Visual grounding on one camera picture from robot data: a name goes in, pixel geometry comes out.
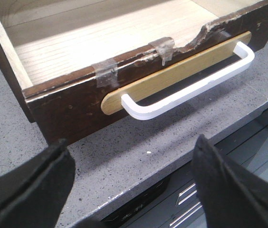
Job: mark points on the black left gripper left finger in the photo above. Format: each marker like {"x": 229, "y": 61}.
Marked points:
{"x": 33, "y": 194}

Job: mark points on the dark wooden drawer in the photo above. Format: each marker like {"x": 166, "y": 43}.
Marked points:
{"x": 47, "y": 48}

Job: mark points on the clear tape strip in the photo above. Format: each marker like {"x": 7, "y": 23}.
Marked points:
{"x": 164, "y": 47}
{"x": 106, "y": 73}

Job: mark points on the clear tape strip left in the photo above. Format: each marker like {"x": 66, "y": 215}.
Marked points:
{"x": 106, "y": 73}

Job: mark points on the clear tape strip right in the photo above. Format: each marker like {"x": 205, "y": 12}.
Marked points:
{"x": 164, "y": 47}

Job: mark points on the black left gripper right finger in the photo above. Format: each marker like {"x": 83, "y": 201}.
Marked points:
{"x": 231, "y": 196}

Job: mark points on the light wooden handle plate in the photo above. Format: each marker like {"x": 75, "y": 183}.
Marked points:
{"x": 127, "y": 97}

